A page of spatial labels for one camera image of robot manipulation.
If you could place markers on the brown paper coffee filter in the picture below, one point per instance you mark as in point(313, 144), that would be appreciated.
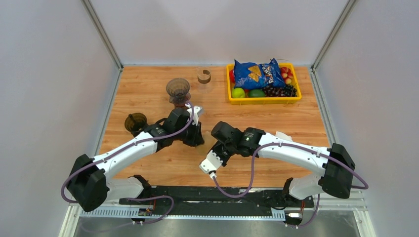
point(202, 150)

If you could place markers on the smoky transparent coffee dripper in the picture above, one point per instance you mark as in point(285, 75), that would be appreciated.
point(177, 86)

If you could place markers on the red fruit in bin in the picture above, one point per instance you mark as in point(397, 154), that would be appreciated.
point(232, 76)

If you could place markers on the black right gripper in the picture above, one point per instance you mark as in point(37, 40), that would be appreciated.
point(224, 159)

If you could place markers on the yellow-green lime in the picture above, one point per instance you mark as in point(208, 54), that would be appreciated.
point(238, 93)

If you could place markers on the dark purple grape bunch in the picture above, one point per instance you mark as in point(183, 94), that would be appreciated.
point(287, 91)

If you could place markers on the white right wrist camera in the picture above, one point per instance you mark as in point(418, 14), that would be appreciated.
point(211, 163)

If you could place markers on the white paper sheet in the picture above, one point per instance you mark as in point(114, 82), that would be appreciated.
point(283, 136)

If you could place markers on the clear glass with brown sleeve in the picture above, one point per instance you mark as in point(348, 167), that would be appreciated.
point(204, 79)

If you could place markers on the aluminium frame rail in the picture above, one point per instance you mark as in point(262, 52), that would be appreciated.
point(329, 216)

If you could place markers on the dark green lime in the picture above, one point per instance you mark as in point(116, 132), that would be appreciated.
point(256, 93)

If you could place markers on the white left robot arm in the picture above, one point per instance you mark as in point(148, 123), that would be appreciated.
point(91, 181)

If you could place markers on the red-black coffee carafe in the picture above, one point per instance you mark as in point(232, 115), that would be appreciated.
point(179, 100)

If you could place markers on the red-yellow small fruits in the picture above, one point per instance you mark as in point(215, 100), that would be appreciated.
point(287, 75)

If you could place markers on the yellow plastic bin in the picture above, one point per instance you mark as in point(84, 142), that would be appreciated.
point(264, 100)

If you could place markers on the blue chips bag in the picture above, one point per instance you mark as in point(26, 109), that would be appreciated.
point(251, 75)

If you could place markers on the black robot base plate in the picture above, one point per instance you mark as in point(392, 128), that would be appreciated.
point(209, 201)

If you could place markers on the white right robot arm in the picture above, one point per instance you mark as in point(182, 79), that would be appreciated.
point(332, 168)

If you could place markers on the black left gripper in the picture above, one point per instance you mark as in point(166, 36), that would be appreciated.
point(197, 138)

